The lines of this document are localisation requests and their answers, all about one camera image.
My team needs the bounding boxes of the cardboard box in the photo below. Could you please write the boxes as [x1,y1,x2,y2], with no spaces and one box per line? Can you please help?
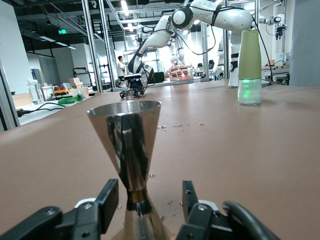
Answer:
[68,77,84,90]

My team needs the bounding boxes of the bread display shelf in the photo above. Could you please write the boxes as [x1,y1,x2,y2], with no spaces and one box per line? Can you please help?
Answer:
[169,64,196,82]

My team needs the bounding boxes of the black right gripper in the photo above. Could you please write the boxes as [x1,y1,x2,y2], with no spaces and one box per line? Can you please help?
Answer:
[119,79,146,101]

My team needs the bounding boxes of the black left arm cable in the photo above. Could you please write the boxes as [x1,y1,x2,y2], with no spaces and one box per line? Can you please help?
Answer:
[221,199,281,240]

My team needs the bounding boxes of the steel double jigger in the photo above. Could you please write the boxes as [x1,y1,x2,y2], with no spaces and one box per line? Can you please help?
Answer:
[86,100,174,240]

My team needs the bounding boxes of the green cloth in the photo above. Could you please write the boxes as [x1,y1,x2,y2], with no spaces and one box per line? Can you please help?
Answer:
[57,94,84,105]

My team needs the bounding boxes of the black cable with plug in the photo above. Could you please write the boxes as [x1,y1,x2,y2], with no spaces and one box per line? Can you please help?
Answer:
[16,102,66,118]

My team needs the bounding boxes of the standing person white shirt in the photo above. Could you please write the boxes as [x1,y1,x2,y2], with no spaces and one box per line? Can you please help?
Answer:
[116,55,126,81]

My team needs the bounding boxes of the olive sleeved glass bottle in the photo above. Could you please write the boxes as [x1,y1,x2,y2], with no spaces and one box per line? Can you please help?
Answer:
[237,29,263,106]

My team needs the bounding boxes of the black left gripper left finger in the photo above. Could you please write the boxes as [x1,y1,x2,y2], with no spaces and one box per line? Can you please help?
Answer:
[0,178,120,240]

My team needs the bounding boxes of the yellow toy car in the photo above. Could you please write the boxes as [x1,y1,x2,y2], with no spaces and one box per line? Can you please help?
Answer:
[52,87,73,97]

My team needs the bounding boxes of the aluminium frame post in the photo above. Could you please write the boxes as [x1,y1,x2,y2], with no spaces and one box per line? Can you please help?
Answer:
[98,0,118,92]
[81,0,104,94]
[0,58,21,133]

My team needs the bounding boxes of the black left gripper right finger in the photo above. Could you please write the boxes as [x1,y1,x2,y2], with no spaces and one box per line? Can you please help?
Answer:
[176,179,241,240]

